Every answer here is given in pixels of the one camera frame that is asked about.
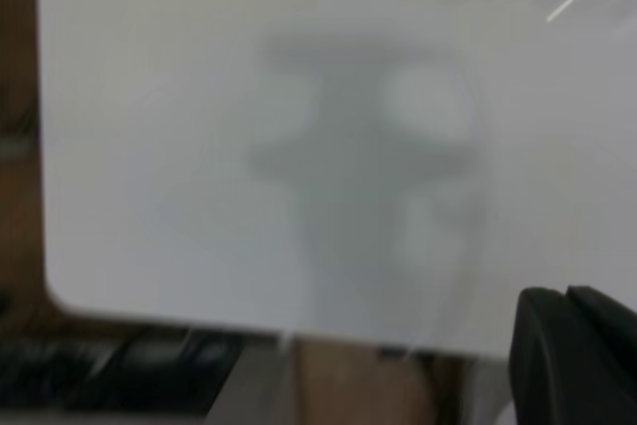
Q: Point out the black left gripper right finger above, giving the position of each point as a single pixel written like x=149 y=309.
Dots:
x=612 y=340

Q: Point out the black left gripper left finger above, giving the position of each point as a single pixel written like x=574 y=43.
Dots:
x=537 y=360

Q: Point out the black equipment under table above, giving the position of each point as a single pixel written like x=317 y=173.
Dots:
x=124 y=370

